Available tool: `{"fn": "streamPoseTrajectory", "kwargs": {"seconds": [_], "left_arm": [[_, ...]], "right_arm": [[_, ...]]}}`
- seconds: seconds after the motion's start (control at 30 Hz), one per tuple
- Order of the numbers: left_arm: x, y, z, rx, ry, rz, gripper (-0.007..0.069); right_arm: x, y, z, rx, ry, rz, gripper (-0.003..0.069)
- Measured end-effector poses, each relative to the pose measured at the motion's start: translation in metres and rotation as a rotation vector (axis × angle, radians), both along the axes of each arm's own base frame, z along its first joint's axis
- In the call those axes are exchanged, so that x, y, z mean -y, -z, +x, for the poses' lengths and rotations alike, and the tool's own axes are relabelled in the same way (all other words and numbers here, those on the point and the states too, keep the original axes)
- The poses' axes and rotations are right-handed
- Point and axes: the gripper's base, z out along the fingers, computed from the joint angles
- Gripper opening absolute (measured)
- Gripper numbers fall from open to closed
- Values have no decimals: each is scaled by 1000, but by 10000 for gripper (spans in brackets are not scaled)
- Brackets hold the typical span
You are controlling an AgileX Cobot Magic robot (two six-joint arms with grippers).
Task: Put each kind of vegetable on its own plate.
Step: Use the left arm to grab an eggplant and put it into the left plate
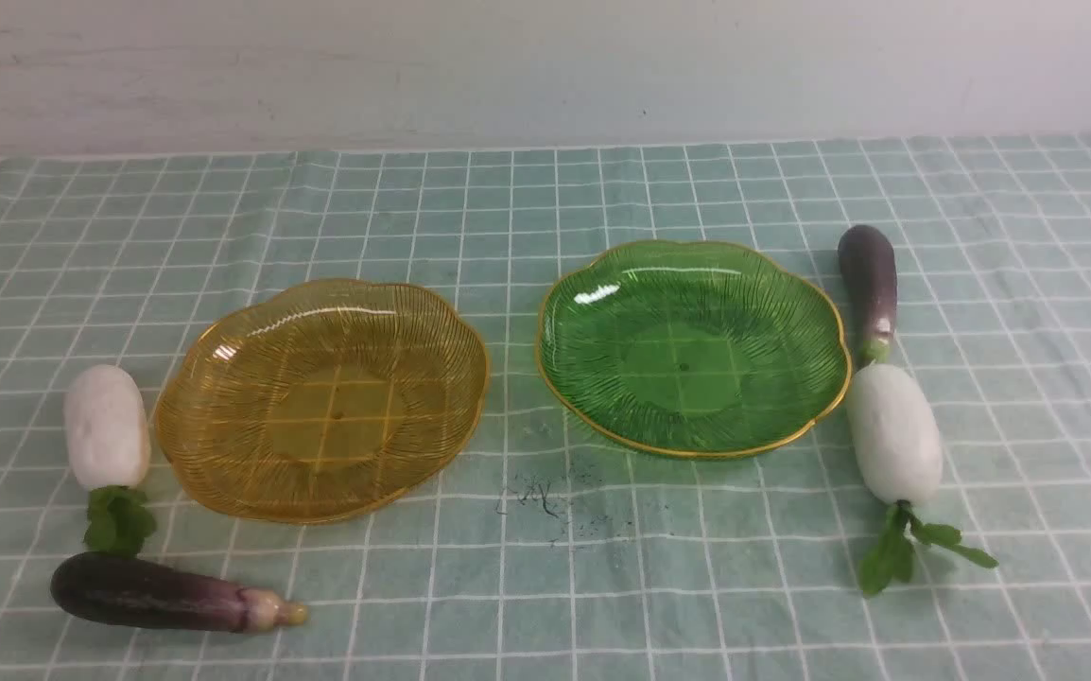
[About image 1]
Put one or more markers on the white radish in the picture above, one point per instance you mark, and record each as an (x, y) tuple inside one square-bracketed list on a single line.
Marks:
[(109, 453), (899, 453)]

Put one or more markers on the purple eggplant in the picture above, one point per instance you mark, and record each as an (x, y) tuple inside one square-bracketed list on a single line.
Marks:
[(124, 591), (868, 269)]

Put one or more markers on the yellow transparent plastic plate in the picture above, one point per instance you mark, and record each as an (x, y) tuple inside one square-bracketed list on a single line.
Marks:
[(323, 403)]

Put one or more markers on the green transparent plastic plate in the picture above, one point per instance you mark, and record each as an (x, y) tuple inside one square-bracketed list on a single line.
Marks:
[(702, 350)]

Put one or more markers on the green checkered tablecloth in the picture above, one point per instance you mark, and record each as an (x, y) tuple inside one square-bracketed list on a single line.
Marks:
[(544, 552)]

